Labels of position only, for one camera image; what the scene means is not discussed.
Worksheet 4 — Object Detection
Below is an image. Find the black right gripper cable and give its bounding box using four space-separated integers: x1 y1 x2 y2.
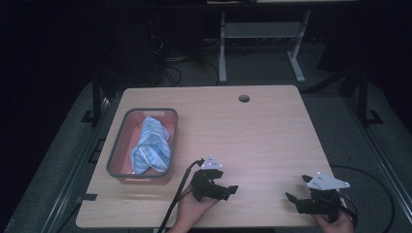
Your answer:
329 164 396 233

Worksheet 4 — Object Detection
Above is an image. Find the person's left hand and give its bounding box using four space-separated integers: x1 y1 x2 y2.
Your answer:
170 185 220 233

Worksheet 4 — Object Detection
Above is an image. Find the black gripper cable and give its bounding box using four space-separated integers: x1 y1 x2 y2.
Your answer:
156 157 206 233
329 164 396 233

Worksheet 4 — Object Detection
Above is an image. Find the black metal stand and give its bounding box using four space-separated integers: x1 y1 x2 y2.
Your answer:
80 69 111 126
338 66 385 128

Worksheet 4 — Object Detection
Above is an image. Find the aluminium floor rail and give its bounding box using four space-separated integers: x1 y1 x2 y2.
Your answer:
41 93 124 233
342 96 412 225

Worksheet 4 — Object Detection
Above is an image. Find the bundle of floor cables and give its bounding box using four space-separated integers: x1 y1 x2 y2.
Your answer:
147 18 222 87

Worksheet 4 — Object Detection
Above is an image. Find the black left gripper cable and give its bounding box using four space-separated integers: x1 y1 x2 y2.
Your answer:
156 157 206 233

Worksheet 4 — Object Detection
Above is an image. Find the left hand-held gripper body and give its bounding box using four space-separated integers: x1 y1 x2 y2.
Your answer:
189 154 229 202

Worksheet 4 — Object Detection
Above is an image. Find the pink basket with grey rim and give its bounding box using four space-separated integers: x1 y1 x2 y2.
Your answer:
106 107 179 185

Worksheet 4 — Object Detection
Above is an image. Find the person's right hand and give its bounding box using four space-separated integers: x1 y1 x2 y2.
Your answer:
312 196 356 233

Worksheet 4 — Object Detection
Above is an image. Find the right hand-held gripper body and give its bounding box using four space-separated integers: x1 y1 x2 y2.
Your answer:
295 172 351 223

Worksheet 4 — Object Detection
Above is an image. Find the black tape strip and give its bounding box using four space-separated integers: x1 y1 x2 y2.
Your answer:
76 192 98 203

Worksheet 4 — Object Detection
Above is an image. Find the blue striped cloth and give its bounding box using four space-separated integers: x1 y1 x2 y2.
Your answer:
129 116 172 176

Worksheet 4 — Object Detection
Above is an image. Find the white metal desk frame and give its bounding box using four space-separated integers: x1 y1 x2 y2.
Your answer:
218 9 313 85

